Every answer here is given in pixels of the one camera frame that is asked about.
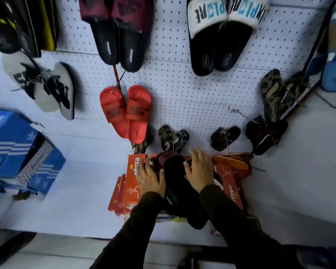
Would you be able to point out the person's left hand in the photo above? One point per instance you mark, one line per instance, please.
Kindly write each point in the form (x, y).
(148, 182)

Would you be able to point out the person's right hand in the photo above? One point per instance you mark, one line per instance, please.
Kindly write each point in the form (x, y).
(201, 173)

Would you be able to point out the person's right thumb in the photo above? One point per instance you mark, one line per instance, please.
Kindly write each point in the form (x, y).
(188, 173)

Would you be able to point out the person's left thumb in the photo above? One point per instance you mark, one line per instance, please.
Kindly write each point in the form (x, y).
(162, 177)

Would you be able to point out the person's right middle finger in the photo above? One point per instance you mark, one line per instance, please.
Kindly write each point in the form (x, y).
(200, 154)

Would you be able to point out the person's right little finger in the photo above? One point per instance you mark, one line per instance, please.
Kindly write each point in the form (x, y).
(211, 163)

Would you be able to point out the person's right forearm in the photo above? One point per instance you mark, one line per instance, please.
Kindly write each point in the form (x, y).
(240, 232)

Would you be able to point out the person's left forearm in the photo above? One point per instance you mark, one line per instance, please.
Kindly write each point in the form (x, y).
(131, 235)

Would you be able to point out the orange sole flip-flop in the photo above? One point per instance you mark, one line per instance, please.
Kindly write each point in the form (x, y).
(231, 162)

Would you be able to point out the small patterned child sandal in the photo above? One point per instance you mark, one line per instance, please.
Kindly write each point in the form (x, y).
(166, 137)
(182, 140)

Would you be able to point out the small brown flip-flop pair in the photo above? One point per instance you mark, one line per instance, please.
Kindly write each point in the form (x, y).
(225, 138)

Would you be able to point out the orange shoe box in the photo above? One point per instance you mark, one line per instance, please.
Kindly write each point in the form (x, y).
(132, 184)
(231, 187)

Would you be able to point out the stack of orange shoe boxes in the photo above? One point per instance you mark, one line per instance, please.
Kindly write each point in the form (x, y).
(117, 197)

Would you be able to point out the red slide sandal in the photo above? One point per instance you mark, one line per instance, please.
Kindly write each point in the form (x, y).
(114, 112)
(138, 113)

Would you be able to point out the black gold patterned slide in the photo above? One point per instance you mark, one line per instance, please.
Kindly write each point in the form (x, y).
(294, 89)
(271, 95)

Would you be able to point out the blue grey patterned shoe box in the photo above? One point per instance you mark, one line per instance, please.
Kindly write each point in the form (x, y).
(43, 170)

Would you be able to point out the blue white striped shoe box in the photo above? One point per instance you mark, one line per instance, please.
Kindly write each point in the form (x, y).
(8, 142)

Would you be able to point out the black yellow striped slide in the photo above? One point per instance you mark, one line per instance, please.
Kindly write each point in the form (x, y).
(44, 22)

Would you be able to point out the black slide sandal yellow trim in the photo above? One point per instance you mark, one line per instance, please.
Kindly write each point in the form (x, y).
(4, 27)

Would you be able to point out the black shelf rail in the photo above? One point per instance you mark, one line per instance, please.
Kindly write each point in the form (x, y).
(316, 55)

